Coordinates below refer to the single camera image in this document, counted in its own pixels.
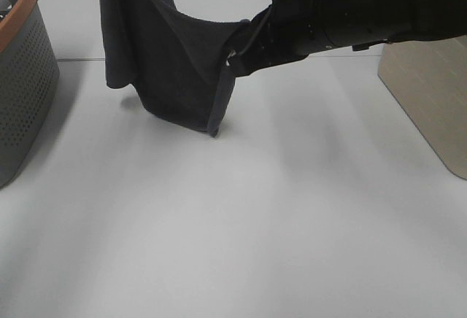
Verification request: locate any dark grey towel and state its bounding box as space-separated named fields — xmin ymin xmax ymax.
xmin=99 ymin=0 xmax=248 ymax=136

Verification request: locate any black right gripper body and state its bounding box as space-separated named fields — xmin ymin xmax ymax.
xmin=226 ymin=0 xmax=350 ymax=77

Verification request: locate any grey perforated basket orange rim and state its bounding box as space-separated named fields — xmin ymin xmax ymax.
xmin=1 ymin=0 xmax=60 ymax=186

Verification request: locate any beige basket grey rim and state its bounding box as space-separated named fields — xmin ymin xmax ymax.
xmin=378 ymin=36 xmax=466 ymax=179

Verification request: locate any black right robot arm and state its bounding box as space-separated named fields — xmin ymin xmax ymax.
xmin=227 ymin=0 xmax=466 ymax=77

